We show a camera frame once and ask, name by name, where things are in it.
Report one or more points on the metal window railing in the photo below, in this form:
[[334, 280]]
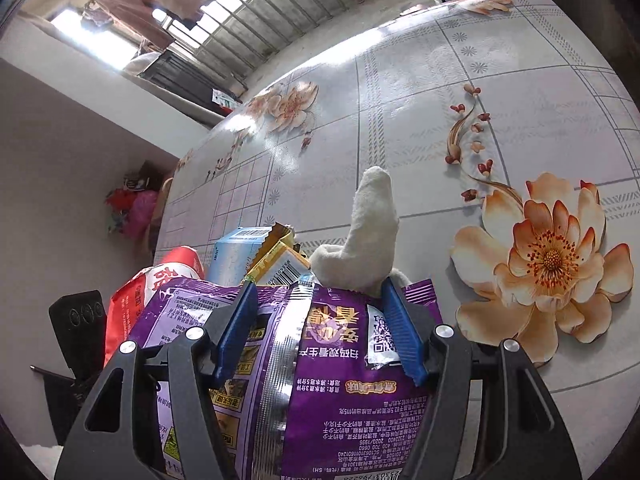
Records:
[[280, 15]]

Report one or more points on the white fluffy blanket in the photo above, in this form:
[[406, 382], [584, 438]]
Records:
[[45, 460]]

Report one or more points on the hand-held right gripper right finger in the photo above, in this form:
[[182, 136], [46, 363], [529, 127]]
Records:
[[400, 330]]

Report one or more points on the red cloth bag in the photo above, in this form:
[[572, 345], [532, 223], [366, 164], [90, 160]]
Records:
[[132, 215]]

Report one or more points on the blue and white medicine box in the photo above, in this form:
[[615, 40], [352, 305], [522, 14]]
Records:
[[232, 257]]

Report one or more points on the hanging clothes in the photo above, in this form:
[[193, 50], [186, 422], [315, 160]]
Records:
[[150, 0]]

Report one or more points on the white paper tissue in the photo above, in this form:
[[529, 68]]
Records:
[[370, 220]]

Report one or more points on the black chair with round holes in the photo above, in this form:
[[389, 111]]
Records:
[[80, 340]]

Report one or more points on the red and white snack bag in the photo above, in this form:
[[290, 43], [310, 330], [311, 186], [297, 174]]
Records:
[[145, 295]]

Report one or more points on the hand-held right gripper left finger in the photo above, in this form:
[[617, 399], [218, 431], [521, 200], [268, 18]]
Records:
[[235, 330]]

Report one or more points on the yellow snack packet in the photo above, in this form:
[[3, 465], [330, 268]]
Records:
[[280, 262]]

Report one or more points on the purple noodle packet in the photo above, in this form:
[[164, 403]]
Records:
[[325, 410]]

